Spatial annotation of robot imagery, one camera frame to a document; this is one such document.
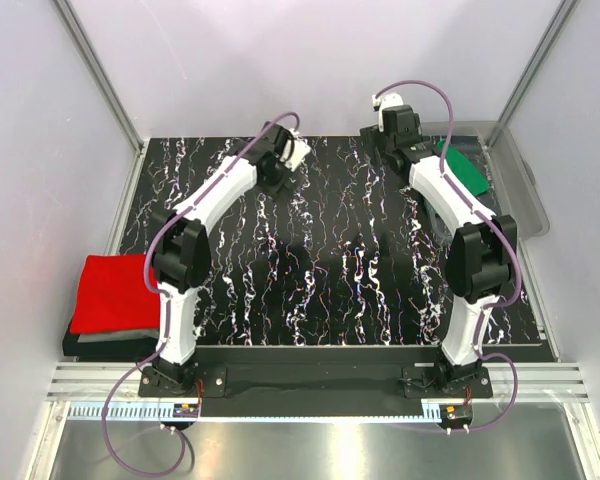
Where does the left orange connector box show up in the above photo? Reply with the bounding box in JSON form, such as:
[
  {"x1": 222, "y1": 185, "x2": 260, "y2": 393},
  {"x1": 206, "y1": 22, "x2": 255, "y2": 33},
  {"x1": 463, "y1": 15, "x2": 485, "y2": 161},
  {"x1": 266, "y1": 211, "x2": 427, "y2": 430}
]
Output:
[{"x1": 173, "y1": 403, "x2": 201, "y2": 418}]

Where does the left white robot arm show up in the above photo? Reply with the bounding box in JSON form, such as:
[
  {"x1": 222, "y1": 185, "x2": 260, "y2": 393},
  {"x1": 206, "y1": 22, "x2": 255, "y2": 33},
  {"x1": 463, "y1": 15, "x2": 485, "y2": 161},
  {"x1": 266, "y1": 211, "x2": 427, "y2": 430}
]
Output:
[{"x1": 139, "y1": 122, "x2": 310, "y2": 397}]

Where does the black folded t shirt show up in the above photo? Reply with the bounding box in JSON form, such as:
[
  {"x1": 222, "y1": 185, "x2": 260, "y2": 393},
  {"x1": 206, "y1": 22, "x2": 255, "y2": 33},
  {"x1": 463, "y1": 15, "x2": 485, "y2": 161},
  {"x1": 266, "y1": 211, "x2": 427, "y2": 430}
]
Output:
[{"x1": 62, "y1": 329, "x2": 159, "y2": 362}]

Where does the green t shirt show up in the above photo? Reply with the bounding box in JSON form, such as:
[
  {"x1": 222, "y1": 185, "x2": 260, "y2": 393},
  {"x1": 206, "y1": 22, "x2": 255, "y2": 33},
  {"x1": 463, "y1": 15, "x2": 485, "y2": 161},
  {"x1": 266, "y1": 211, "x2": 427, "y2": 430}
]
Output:
[{"x1": 446, "y1": 146, "x2": 489, "y2": 197}]

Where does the clear plastic bin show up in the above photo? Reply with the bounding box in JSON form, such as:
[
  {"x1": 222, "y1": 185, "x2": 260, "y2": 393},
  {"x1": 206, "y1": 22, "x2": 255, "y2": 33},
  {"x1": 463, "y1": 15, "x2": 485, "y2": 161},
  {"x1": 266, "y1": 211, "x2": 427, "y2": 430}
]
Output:
[{"x1": 419, "y1": 119, "x2": 551, "y2": 239}]

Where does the right orange connector box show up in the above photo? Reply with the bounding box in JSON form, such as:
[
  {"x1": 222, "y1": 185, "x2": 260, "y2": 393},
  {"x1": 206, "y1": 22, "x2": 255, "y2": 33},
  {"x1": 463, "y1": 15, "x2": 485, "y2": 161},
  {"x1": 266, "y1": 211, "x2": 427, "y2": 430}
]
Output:
[{"x1": 441, "y1": 404, "x2": 473, "y2": 424}]

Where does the red folded t shirt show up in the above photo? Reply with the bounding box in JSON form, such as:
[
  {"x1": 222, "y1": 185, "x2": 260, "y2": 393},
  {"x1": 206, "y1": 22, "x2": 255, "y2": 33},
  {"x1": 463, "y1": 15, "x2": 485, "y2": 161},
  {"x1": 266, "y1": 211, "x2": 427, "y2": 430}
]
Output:
[{"x1": 69, "y1": 254, "x2": 160, "y2": 334}]

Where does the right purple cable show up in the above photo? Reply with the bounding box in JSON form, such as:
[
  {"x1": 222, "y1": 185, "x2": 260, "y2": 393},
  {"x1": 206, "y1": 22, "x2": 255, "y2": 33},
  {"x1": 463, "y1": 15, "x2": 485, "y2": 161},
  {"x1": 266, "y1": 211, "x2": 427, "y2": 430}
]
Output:
[{"x1": 372, "y1": 79, "x2": 524, "y2": 434}]

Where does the left aluminium frame post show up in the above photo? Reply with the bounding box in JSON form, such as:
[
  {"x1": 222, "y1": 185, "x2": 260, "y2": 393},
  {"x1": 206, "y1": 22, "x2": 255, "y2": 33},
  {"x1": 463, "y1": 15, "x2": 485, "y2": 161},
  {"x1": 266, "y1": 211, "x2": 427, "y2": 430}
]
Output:
[{"x1": 51, "y1": 0, "x2": 144, "y2": 154}]

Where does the aluminium frame rail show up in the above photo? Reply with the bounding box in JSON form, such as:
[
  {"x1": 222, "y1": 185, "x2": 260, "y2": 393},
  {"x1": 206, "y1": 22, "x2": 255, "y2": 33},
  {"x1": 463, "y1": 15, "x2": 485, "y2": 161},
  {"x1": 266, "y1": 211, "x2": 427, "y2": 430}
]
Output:
[{"x1": 47, "y1": 362, "x2": 588, "y2": 402}]

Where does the grey folded t shirt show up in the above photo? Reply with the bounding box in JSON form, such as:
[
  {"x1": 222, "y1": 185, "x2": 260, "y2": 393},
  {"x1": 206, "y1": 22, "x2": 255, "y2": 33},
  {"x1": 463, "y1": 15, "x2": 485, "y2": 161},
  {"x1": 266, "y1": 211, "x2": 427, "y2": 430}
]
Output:
[{"x1": 77, "y1": 329, "x2": 160, "y2": 343}]

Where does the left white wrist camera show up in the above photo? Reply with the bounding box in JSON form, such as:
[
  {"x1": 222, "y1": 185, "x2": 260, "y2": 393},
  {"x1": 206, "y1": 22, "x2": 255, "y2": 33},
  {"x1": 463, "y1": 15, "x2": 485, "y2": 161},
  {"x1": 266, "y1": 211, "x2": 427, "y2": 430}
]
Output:
[{"x1": 281, "y1": 129, "x2": 311, "y2": 172}]

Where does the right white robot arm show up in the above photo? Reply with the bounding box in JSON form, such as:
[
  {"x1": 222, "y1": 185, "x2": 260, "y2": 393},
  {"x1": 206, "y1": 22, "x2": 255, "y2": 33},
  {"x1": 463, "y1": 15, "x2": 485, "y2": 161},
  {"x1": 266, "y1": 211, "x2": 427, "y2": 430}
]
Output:
[{"x1": 360, "y1": 105, "x2": 517, "y2": 397}]

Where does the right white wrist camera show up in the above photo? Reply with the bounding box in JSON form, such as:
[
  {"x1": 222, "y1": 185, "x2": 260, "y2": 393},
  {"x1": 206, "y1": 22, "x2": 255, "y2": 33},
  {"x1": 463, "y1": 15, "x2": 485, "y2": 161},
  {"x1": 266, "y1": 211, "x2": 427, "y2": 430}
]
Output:
[{"x1": 372, "y1": 92, "x2": 404, "y2": 132}]

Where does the right aluminium frame post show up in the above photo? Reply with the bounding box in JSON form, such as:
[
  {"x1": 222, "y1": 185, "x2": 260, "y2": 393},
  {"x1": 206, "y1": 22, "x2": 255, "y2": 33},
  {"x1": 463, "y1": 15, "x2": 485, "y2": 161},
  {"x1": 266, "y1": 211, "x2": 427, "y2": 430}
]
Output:
[{"x1": 486, "y1": 0, "x2": 580, "y2": 148}]

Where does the orange connector box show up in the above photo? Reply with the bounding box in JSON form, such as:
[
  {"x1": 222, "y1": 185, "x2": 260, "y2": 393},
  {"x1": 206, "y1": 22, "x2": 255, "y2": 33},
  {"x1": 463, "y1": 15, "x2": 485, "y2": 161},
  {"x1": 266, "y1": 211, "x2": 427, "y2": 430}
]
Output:
[
  {"x1": 173, "y1": 403, "x2": 201, "y2": 418},
  {"x1": 441, "y1": 404, "x2": 473, "y2": 424}
]

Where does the aluminium frame post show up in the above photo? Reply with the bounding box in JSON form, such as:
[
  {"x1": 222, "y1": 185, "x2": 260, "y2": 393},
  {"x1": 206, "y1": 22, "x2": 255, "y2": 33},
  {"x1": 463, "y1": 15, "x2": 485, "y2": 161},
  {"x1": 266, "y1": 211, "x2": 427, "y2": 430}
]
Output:
[
  {"x1": 51, "y1": 0, "x2": 144, "y2": 154},
  {"x1": 486, "y1": 0, "x2": 580, "y2": 148}
]

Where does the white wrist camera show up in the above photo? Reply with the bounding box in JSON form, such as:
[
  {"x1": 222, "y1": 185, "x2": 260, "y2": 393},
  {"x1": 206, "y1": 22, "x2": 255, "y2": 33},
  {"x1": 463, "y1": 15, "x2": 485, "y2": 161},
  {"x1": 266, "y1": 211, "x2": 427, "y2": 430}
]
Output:
[
  {"x1": 281, "y1": 129, "x2": 311, "y2": 172},
  {"x1": 372, "y1": 92, "x2": 404, "y2": 132}
]

